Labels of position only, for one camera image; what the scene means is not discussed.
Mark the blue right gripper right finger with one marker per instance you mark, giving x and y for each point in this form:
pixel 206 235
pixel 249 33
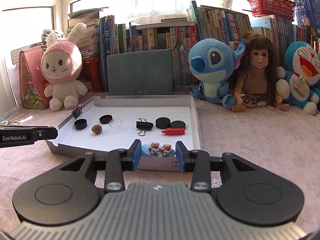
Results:
pixel 180 150

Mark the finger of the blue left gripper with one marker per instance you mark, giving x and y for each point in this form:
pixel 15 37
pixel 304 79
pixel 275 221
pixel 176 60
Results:
pixel 45 132

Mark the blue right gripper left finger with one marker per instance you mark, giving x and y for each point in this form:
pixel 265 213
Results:
pixel 135 154

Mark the red crayon piece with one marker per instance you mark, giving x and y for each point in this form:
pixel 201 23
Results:
pixel 174 131

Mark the blue bear hair clip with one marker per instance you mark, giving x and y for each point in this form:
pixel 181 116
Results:
pixel 157 150

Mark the black round disc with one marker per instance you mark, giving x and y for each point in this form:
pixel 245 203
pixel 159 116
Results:
pixel 178 124

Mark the black round puck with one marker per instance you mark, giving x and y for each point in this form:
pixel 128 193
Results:
pixel 163 122

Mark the black binder clip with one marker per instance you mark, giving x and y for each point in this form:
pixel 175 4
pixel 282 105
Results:
pixel 76 110
pixel 143 125

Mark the clear plastic half dome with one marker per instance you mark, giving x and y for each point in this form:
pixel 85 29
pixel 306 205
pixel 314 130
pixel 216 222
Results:
pixel 115 123

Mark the black round cap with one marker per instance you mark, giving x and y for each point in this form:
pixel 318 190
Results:
pixel 80 124

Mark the brown walnut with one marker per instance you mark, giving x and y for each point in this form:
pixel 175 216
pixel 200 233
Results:
pixel 96 129

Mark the black round lid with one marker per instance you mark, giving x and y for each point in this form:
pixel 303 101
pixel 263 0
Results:
pixel 106 119

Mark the white cardboard box tray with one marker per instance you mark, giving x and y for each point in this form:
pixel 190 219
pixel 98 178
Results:
pixel 72 142

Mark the pink triangular house box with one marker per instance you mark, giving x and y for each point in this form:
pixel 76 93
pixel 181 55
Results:
pixel 32 81

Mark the black binder clip on box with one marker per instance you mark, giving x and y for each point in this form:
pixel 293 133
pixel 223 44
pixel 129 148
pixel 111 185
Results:
pixel 76 110

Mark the pink bunny plush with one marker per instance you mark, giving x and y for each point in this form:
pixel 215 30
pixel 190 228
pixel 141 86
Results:
pixel 61 65

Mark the red box behind bunny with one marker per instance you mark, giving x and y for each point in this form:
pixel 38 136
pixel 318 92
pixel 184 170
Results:
pixel 90 74

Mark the blue Stitch plush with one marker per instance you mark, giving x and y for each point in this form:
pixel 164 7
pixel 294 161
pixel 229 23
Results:
pixel 212 62

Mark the brown haired doll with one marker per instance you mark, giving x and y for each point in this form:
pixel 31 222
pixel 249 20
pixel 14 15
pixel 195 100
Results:
pixel 255 82

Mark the stack of books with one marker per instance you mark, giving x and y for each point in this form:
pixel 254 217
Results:
pixel 85 26

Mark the row of books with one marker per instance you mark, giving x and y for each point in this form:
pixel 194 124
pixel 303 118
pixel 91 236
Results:
pixel 202 22

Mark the Doraemon plush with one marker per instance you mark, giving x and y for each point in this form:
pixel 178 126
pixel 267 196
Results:
pixel 298 76

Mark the red plastic basket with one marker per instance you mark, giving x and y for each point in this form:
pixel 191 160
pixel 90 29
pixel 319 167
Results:
pixel 282 8

